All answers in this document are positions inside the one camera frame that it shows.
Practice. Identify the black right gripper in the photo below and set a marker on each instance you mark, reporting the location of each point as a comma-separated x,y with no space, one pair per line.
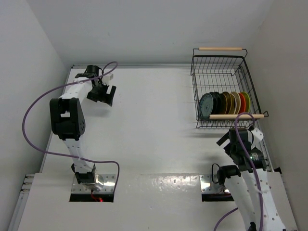
223,139

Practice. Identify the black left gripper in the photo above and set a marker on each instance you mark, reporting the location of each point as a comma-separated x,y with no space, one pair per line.
105,97

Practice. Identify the glossy black plate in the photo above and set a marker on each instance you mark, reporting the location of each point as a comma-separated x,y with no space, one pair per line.
221,103
216,103

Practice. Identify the cream floral plate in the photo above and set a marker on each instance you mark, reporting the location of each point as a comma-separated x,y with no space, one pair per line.
236,102

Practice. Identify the blue floral plate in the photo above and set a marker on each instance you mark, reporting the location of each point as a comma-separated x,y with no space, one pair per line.
206,105

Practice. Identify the orange plate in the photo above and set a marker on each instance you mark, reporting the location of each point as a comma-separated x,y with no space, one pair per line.
243,103

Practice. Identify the cream plate with black patch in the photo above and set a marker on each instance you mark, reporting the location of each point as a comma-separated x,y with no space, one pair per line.
239,101

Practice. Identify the lime green plate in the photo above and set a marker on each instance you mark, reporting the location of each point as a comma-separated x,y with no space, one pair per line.
247,101

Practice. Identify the yellow patterned plate front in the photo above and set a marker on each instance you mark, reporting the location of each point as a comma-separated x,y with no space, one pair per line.
232,108

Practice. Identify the yellow patterned plate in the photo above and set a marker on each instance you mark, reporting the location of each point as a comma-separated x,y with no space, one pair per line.
232,108
226,102

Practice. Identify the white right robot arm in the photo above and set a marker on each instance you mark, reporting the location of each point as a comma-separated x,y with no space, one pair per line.
247,180

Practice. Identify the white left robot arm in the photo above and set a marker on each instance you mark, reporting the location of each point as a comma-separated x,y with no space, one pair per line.
68,122

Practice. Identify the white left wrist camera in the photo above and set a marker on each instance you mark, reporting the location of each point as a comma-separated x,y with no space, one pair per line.
107,78

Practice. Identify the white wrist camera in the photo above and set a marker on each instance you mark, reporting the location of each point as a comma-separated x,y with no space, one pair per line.
107,78
255,136

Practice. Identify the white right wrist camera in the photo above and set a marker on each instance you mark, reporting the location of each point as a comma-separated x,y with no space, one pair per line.
255,136

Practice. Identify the black wire dish rack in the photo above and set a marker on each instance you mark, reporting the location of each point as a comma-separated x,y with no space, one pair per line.
220,70

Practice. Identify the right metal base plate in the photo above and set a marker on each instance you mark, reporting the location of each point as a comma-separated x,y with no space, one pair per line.
209,187

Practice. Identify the metal base plate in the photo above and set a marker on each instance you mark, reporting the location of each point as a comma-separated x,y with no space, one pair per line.
209,187
104,184

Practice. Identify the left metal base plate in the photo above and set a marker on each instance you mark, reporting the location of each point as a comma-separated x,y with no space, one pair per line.
104,184

